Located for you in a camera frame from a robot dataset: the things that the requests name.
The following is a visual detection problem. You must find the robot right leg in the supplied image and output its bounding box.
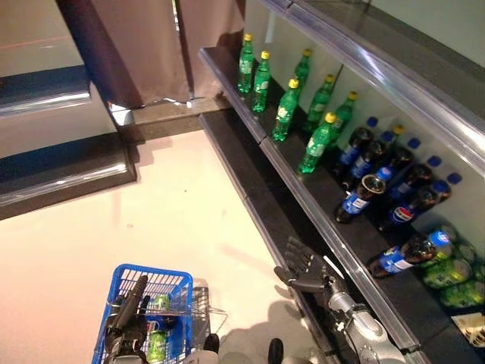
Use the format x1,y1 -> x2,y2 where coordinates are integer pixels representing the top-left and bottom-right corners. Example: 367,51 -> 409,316
267,338 -> 304,364

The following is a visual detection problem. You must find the yellow white cookie box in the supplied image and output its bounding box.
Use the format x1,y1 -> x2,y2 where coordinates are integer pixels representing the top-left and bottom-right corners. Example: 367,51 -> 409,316
450,313 -> 485,344

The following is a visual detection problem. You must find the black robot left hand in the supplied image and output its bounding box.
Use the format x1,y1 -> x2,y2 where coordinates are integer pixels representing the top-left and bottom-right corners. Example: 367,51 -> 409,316
104,275 -> 151,357

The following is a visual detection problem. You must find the brown fabric curtain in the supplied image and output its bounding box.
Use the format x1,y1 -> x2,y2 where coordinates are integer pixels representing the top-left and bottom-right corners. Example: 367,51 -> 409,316
56,0 -> 247,111

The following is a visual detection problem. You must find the dark shelf upright post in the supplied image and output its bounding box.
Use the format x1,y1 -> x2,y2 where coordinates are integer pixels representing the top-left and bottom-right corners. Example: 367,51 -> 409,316
335,62 -> 346,99

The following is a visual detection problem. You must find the robot left leg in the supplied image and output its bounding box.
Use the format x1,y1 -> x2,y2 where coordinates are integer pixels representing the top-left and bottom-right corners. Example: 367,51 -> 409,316
189,333 -> 221,364

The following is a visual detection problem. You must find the blue plastic shopping basket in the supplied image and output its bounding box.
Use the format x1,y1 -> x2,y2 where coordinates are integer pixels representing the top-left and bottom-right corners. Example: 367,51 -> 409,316
92,263 -> 228,364

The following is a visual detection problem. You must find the robot leg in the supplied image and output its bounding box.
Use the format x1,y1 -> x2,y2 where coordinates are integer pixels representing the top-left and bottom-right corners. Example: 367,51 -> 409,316
189,333 -> 221,364
267,338 -> 304,364

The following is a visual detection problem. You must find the dark side shelf board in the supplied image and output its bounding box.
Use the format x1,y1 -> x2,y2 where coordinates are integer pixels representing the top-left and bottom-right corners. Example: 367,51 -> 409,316
0,132 -> 138,221
0,64 -> 92,118

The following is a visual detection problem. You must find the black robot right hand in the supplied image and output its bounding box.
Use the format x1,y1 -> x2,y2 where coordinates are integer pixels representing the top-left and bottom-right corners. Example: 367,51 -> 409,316
274,236 -> 328,293

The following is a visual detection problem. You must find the black shelf base plinth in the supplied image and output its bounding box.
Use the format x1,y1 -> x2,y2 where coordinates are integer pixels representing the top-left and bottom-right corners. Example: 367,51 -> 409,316
199,109 -> 342,364

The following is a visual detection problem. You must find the crumpled silver foil sheet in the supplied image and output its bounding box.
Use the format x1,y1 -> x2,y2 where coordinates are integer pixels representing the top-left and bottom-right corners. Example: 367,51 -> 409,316
108,100 -> 136,126

